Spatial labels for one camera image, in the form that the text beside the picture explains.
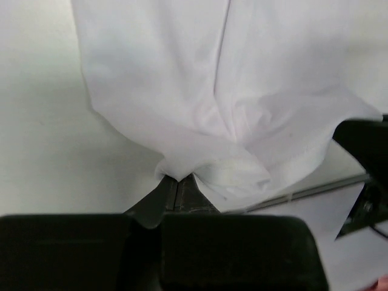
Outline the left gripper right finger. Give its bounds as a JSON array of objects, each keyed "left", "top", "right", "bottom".
[{"left": 172, "top": 174, "right": 220, "bottom": 214}]

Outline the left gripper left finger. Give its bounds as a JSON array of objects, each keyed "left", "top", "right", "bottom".
[{"left": 125, "top": 176, "right": 178, "bottom": 229}]

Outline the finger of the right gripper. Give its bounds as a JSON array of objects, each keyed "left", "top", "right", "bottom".
[{"left": 333, "top": 115, "right": 388, "bottom": 185}]

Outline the white t shirt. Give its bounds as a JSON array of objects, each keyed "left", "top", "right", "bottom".
[{"left": 72, "top": 1, "right": 382, "bottom": 211}]

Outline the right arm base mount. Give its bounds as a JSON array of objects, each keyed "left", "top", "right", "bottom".
[{"left": 336, "top": 181, "right": 387, "bottom": 239}]

